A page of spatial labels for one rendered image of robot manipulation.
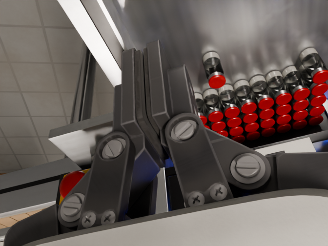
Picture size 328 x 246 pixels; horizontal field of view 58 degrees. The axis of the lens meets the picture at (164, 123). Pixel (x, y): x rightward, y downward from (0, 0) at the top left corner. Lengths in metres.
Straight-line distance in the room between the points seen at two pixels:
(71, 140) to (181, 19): 0.28
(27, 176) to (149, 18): 0.44
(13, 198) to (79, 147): 0.19
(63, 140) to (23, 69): 1.14
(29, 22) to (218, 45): 1.16
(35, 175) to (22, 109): 1.23
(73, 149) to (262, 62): 0.34
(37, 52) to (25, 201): 1.02
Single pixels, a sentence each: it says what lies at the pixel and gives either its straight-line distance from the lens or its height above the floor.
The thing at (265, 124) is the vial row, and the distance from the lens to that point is 0.45.
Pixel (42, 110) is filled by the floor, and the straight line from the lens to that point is 1.84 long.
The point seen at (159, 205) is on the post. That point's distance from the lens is 0.37.
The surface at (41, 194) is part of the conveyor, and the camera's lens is 0.63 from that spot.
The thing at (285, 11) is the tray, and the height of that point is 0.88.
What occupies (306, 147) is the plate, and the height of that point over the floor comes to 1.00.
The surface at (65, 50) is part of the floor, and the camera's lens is 1.51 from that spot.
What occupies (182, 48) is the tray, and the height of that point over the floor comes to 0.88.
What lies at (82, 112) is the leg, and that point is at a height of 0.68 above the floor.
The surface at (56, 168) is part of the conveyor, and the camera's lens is 0.63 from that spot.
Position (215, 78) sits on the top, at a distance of 0.36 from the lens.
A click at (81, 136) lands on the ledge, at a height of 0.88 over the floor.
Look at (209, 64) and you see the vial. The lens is 0.37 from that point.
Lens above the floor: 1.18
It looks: 39 degrees down
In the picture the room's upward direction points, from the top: 174 degrees clockwise
